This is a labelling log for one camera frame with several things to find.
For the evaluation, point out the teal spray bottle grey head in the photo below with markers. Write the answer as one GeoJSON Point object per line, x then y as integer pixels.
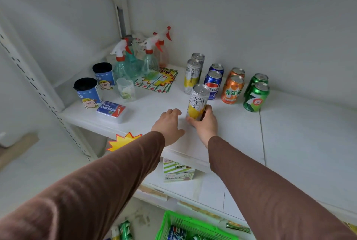
{"type": "Point", "coordinates": [135, 65]}

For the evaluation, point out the pile of cans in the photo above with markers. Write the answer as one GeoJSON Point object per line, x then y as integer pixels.
{"type": "Point", "coordinates": [177, 233]}

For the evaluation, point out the yellow starburst tag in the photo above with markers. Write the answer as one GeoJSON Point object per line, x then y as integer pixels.
{"type": "Point", "coordinates": [122, 142]}

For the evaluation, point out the green plastic basket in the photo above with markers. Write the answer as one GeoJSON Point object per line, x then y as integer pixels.
{"type": "Point", "coordinates": [195, 224]}

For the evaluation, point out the person's right forearm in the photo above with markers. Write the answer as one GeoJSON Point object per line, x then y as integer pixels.
{"type": "Point", "coordinates": [279, 200]}

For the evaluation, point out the blue cartoon paper cup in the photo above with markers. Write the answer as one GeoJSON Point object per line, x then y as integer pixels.
{"type": "Point", "coordinates": [87, 92]}
{"type": "Point", "coordinates": [103, 76]}

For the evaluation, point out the clear plastic cup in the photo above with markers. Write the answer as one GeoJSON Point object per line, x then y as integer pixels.
{"type": "Point", "coordinates": [126, 89]}

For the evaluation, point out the person's right hand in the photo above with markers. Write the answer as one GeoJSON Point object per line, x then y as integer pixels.
{"type": "Point", "coordinates": [207, 127]}

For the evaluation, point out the pink spray bottle red trigger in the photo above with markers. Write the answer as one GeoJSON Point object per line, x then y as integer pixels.
{"type": "Point", "coordinates": [164, 56]}

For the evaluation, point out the person's left forearm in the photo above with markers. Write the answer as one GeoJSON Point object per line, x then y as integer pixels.
{"type": "Point", "coordinates": [78, 192]}

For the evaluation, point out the person's left hand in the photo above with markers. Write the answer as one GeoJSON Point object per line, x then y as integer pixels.
{"type": "Point", "coordinates": [168, 125]}

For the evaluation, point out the clear spray bottle white head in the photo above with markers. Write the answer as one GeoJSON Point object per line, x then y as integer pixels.
{"type": "Point", "coordinates": [138, 40]}

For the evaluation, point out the blue red small box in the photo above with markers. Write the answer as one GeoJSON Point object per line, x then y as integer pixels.
{"type": "Point", "coordinates": [110, 110]}

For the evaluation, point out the orange soda can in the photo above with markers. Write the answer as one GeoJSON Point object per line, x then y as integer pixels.
{"type": "Point", "coordinates": [237, 71]}
{"type": "Point", "coordinates": [232, 90]}

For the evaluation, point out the green white snack box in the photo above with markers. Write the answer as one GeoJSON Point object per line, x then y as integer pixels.
{"type": "Point", "coordinates": [178, 170]}

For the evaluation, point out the printed sign cards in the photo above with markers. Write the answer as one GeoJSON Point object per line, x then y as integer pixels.
{"type": "Point", "coordinates": [159, 82]}

